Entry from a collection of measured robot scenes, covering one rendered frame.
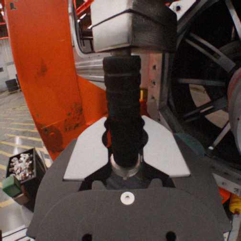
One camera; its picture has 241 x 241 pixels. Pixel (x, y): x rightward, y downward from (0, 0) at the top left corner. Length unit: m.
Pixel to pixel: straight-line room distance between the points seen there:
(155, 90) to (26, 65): 0.34
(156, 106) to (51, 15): 0.38
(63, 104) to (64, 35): 0.20
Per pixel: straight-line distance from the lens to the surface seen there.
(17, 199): 0.43
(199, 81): 0.40
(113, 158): 0.16
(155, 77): 0.33
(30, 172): 0.54
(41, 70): 0.35
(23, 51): 0.35
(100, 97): 0.46
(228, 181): 0.41
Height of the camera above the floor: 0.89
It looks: 28 degrees down
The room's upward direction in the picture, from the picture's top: 3 degrees counter-clockwise
